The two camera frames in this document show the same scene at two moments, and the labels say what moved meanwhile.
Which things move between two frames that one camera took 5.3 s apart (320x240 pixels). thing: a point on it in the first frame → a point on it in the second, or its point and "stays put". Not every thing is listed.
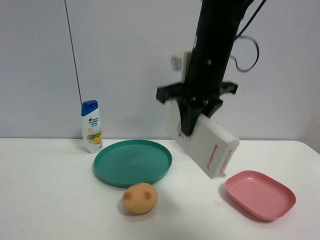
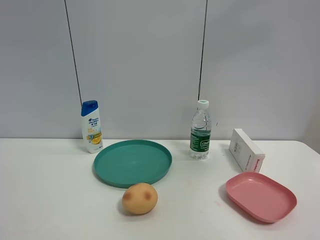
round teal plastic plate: x=121 y=164 stays put
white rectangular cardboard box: x=210 y=146 → x=244 y=153
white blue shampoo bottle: x=91 y=122 stays put
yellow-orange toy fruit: x=140 y=198 stays put
